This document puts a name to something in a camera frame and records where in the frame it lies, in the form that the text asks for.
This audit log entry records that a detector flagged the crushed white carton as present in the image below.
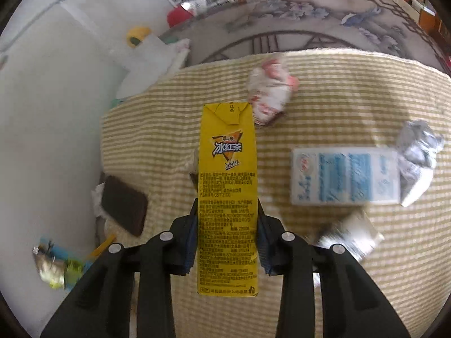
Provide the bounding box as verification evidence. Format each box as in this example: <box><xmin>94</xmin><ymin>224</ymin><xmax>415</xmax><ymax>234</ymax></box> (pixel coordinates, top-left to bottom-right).
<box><xmin>317</xmin><ymin>211</ymin><xmax>385</xmax><ymax>262</ymax></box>

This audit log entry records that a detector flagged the red round object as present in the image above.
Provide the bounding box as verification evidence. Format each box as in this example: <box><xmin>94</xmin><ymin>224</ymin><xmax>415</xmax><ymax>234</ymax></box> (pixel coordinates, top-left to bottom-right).
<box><xmin>167</xmin><ymin>5</ymin><xmax>194</xmax><ymax>29</ymax></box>

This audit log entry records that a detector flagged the pink white snack wrapper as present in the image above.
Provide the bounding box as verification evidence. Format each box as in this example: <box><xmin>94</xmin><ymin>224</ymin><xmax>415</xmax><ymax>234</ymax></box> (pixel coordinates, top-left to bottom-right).
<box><xmin>247</xmin><ymin>58</ymin><xmax>300</xmax><ymax>129</ymax></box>

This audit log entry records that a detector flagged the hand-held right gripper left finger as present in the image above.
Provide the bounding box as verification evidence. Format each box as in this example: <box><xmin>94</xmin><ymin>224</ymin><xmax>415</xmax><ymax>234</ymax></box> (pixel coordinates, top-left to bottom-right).
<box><xmin>40</xmin><ymin>197</ymin><xmax>198</xmax><ymax>338</ymax></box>

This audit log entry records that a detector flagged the yellow checkered tablecloth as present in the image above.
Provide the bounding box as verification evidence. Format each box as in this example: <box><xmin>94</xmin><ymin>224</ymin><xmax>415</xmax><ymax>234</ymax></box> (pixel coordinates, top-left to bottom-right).
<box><xmin>100</xmin><ymin>51</ymin><xmax>451</xmax><ymax>338</ymax></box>

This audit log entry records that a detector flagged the white blue milk carton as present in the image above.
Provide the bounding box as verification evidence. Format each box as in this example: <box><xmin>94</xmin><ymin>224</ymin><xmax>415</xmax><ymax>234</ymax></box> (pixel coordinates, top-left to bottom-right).
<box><xmin>291</xmin><ymin>147</ymin><xmax>402</xmax><ymax>205</ymax></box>

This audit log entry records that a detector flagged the dark brown phone case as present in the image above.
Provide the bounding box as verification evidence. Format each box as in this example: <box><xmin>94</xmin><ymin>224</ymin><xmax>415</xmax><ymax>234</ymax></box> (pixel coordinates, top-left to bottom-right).
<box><xmin>100</xmin><ymin>175</ymin><xmax>149</xmax><ymax>237</ymax></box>

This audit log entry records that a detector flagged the colourful snack wrapper on floor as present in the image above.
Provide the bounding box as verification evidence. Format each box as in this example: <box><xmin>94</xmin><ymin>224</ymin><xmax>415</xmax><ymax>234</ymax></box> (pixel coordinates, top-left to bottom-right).
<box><xmin>33</xmin><ymin>236</ymin><xmax>89</xmax><ymax>289</ymax></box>

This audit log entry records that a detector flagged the grey paper ball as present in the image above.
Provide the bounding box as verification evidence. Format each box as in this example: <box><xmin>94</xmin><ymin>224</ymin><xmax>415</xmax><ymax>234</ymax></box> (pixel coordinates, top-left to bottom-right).
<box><xmin>395</xmin><ymin>120</ymin><xmax>445</xmax><ymax>208</ymax></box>

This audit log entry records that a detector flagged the white tissue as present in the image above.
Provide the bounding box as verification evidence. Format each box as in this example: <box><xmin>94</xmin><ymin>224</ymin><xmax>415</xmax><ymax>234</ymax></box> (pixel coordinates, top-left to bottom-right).
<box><xmin>91</xmin><ymin>182</ymin><xmax>107</xmax><ymax>219</ymax></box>

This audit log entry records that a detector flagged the yellow drink carton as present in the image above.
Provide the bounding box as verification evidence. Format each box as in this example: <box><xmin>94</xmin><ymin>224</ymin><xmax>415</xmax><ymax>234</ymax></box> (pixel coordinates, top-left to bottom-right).
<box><xmin>196</xmin><ymin>102</ymin><xmax>260</xmax><ymax>296</ymax></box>

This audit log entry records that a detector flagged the white cup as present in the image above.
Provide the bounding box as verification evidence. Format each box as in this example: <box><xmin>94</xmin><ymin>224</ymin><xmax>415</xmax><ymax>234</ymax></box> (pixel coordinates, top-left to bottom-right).
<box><xmin>136</xmin><ymin>34</ymin><xmax>178</xmax><ymax>74</ymax></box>

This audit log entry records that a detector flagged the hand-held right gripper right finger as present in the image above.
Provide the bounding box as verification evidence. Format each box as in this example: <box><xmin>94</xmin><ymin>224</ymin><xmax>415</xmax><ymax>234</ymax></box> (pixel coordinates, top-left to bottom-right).
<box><xmin>257</xmin><ymin>199</ymin><xmax>411</xmax><ymax>338</ymax></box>

